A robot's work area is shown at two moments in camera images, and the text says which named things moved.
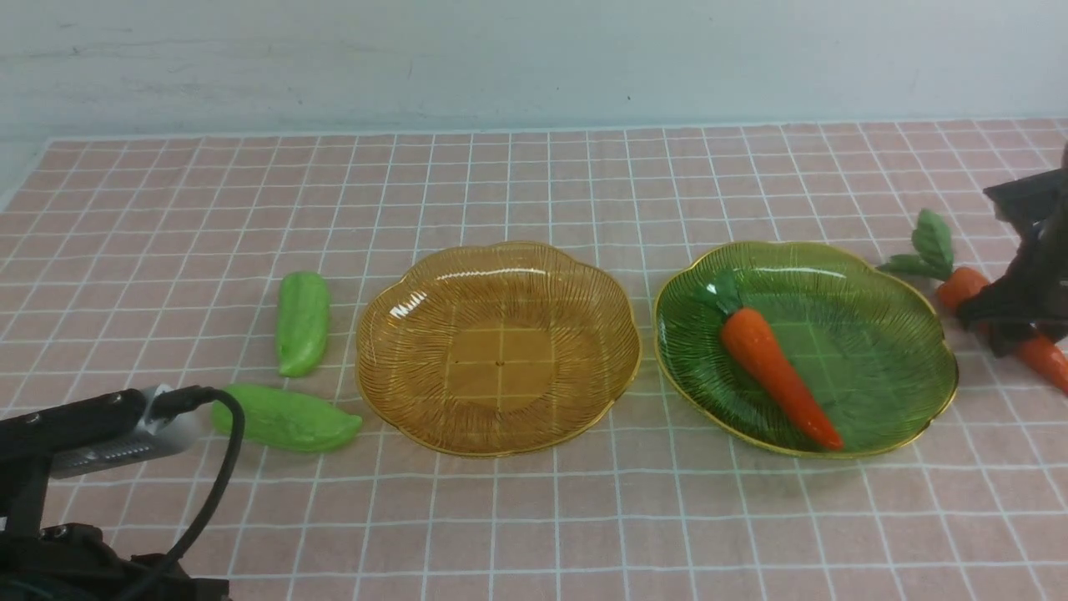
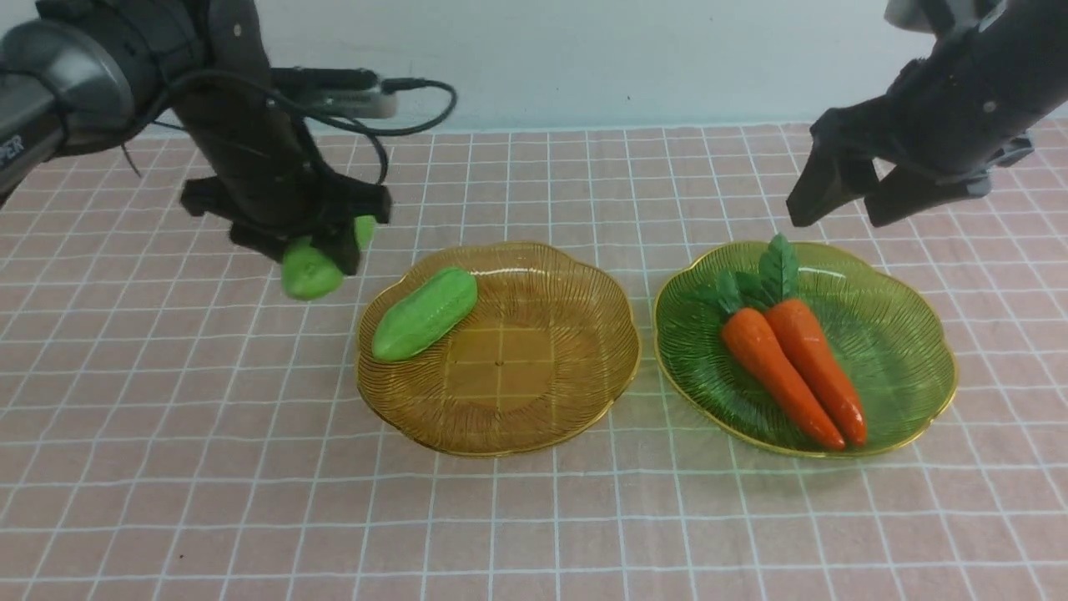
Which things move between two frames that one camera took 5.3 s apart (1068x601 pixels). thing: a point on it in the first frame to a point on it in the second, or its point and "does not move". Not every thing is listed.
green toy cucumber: (285, 420) to (425, 315)
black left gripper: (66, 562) to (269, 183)
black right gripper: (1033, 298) to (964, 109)
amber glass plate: (495, 349) does not move
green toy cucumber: (303, 308) to (307, 274)
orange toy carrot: (932, 253) to (774, 285)
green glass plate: (867, 344) does not move
